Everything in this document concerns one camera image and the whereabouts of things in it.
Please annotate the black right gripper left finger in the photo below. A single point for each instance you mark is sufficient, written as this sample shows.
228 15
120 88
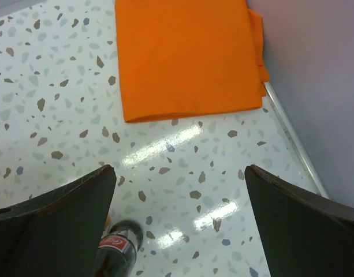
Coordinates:
58 232

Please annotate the orange folded cloth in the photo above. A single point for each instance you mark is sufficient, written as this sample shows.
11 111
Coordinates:
180 59

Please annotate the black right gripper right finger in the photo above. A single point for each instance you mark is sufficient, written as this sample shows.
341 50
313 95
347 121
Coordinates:
302 233

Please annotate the cola bottle on table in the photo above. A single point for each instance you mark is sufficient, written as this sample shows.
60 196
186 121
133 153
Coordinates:
117 251

